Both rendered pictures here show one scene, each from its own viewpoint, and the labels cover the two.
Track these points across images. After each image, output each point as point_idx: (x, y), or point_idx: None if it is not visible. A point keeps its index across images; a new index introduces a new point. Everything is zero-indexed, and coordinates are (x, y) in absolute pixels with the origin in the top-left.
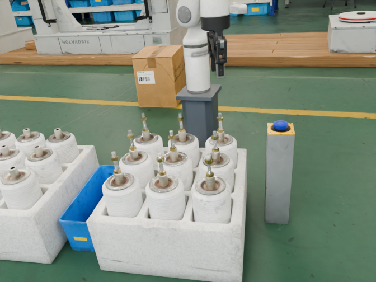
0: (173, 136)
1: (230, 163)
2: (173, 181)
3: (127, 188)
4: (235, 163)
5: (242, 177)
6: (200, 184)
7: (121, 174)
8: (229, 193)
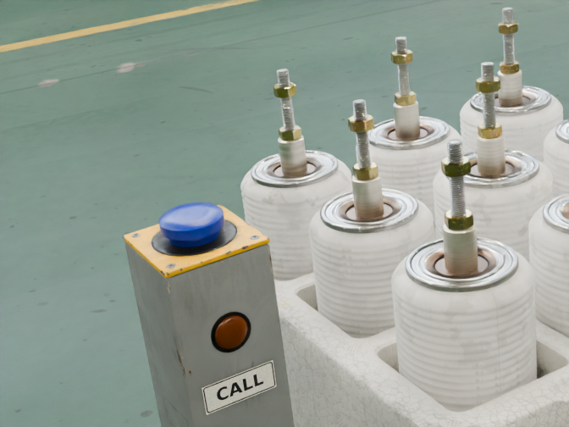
0: (477, 80)
1: (316, 224)
2: (389, 140)
3: (466, 104)
4: (400, 368)
5: (317, 335)
6: (320, 158)
7: (499, 77)
8: (244, 197)
